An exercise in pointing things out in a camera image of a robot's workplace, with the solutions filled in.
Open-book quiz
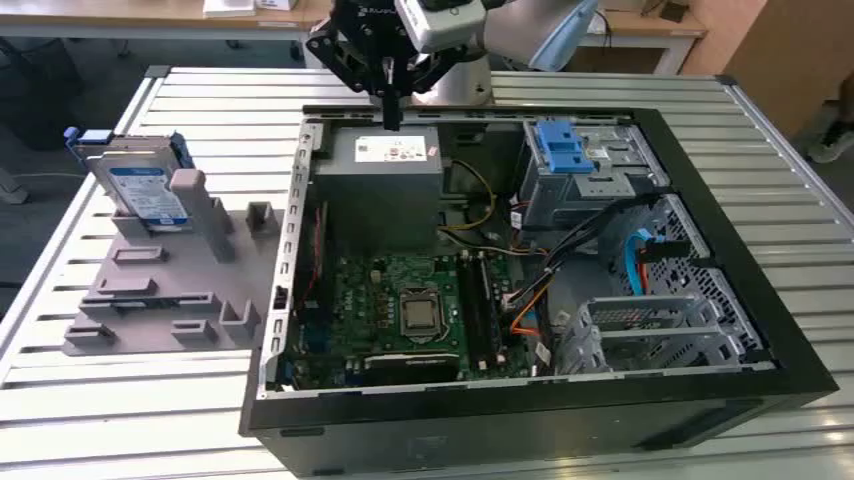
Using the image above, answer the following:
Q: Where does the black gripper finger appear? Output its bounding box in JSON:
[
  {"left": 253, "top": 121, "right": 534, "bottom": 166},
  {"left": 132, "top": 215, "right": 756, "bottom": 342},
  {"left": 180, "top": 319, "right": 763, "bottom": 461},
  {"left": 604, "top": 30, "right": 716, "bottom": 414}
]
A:
[
  {"left": 304, "top": 22, "right": 395, "bottom": 132},
  {"left": 392, "top": 45, "right": 469, "bottom": 132}
]

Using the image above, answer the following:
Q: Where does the hard disk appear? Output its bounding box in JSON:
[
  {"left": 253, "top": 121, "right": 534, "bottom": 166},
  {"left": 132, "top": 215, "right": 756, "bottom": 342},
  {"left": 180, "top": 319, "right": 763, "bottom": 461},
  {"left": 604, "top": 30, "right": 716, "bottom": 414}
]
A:
[{"left": 64, "top": 128, "right": 196, "bottom": 234}]

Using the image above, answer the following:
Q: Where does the blue wire with black plug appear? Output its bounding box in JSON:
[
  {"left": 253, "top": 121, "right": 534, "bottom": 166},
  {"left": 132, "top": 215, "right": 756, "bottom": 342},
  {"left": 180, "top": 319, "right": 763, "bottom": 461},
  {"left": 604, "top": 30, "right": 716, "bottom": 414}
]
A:
[{"left": 623, "top": 227, "right": 692, "bottom": 297}]

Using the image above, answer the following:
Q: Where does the metal disk bay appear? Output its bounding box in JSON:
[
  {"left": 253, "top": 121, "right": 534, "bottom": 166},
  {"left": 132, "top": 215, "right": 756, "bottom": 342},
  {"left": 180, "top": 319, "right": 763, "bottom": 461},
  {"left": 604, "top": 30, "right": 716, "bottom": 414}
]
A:
[{"left": 556, "top": 294, "right": 766, "bottom": 374}]

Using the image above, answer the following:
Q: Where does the blue drive latch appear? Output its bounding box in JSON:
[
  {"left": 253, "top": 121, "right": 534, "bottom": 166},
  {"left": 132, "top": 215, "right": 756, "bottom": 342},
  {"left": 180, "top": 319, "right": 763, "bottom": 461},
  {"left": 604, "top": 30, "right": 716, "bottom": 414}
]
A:
[{"left": 532, "top": 119, "right": 595, "bottom": 175}]

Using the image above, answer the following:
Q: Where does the grey power supply unit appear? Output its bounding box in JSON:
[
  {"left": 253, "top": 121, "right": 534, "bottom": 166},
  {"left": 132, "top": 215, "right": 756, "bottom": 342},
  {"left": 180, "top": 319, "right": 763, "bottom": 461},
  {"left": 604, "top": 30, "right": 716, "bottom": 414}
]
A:
[{"left": 312, "top": 124, "right": 447, "bottom": 257}]

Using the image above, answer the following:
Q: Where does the metal drive cage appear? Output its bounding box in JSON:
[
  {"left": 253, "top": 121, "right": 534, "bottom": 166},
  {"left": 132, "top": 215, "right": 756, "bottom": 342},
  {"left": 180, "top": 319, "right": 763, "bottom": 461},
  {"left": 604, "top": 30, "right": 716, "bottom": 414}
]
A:
[{"left": 519, "top": 119, "right": 672, "bottom": 231}]

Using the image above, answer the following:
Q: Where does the black CPU socket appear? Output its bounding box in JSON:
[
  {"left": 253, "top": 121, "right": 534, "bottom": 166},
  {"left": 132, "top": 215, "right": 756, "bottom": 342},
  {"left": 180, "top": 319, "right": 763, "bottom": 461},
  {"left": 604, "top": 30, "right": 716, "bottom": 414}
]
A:
[{"left": 396, "top": 284, "right": 448, "bottom": 345}]

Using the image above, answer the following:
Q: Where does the green motherboard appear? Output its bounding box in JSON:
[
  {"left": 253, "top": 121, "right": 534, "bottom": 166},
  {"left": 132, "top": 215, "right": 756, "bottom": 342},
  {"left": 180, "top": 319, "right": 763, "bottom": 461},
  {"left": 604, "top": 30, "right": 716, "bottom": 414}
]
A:
[{"left": 292, "top": 252, "right": 535, "bottom": 389}]

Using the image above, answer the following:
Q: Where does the grey parts rack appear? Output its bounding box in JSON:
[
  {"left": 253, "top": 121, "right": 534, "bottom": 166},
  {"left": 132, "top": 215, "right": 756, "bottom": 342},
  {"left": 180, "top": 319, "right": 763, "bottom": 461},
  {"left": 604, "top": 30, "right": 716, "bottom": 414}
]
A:
[{"left": 63, "top": 168, "right": 288, "bottom": 357}]

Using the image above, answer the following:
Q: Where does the silver CPU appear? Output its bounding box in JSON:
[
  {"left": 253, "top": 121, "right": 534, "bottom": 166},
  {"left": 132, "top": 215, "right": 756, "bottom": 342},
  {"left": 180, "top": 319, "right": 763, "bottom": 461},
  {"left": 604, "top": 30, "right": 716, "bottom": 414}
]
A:
[{"left": 404, "top": 301, "right": 439, "bottom": 331}]

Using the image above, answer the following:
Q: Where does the RAM stick with black chips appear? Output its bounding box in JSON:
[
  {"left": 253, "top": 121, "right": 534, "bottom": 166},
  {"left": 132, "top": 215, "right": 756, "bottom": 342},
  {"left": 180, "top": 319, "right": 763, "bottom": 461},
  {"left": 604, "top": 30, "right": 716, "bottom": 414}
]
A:
[{"left": 476, "top": 252, "right": 510, "bottom": 364}]

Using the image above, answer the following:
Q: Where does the light wooden cabinet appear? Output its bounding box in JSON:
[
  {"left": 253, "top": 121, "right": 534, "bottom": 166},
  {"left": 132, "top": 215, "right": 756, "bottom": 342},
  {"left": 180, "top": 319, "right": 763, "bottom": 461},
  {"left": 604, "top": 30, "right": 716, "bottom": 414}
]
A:
[{"left": 679, "top": 0, "right": 854, "bottom": 141}]

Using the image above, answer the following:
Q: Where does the grey stand foot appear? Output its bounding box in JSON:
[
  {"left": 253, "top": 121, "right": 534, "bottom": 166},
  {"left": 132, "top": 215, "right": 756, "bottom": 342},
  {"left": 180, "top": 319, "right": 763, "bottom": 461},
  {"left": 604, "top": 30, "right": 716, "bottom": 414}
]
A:
[{"left": 0, "top": 167, "right": 32, "bottom": 205}]

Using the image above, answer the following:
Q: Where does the black graphics card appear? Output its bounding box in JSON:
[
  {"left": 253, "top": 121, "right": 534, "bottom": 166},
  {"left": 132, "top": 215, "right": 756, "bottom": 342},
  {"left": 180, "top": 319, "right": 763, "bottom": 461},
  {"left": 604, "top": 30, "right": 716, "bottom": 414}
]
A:
[{"left": 363, "top": 352, "right": 463, "bottom": 386}]

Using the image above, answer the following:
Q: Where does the person's leg with shoe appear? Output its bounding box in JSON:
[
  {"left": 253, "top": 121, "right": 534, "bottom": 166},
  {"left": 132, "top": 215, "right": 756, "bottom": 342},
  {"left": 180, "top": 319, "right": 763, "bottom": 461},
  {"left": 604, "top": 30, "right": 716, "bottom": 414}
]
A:
[{"left": 808, "top": 64, "right": 854, "bottom": 165}]

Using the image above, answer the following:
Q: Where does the black PC case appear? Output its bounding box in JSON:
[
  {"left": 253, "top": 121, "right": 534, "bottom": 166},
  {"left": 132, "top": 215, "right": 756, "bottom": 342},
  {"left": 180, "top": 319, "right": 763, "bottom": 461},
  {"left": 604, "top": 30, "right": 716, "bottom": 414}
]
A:
[{"left": 237, "top": 103, "right": 839, "bottom": 477}]

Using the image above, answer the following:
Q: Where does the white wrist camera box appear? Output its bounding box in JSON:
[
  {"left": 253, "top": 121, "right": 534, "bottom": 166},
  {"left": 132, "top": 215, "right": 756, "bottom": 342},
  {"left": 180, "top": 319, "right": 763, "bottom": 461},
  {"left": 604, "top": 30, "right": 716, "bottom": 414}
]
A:
[{"left": 392, "top": 0, "right": 488, "bottom": 54}]

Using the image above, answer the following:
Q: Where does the wooden desk white frame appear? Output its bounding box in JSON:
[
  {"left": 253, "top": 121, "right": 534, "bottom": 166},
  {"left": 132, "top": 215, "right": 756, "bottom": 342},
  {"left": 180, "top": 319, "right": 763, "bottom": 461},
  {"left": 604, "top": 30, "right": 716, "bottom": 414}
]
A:
[
  {"left": 0, "top": 0, "right": 321, "bottom": 69},
  {"left": 299, "top": 9, "right": 708, "bottom": 76}
]

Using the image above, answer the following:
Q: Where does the yellow wire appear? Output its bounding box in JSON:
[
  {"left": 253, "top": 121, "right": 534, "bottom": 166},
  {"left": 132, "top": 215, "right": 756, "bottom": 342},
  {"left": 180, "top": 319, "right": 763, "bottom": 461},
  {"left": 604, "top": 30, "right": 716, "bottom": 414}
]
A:
[{"left": 439, "top": 158, "right": 499, "bottom": 232}]

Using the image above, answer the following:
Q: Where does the red wire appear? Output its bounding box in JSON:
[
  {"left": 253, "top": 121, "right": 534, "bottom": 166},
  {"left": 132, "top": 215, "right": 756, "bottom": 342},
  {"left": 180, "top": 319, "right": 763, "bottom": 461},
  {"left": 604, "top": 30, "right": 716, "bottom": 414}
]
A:
[{"left": 296, "top": 202, "right": 328, "bottom": 309}]

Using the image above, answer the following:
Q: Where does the black wire bundle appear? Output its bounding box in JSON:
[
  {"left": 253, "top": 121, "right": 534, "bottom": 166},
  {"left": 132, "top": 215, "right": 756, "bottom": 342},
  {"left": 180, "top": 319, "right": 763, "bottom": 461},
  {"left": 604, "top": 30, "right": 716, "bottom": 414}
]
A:
[{"left": 503, "top": 192, "right": 659, "bottom": 309}]

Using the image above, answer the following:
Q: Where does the orange flat wire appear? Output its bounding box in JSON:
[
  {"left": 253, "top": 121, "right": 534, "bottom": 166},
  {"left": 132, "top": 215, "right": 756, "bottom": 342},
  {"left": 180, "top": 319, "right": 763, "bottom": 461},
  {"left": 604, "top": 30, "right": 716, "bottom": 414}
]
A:
[{"left": 510, "top": 298, "right": 550, "bottom": 337}]

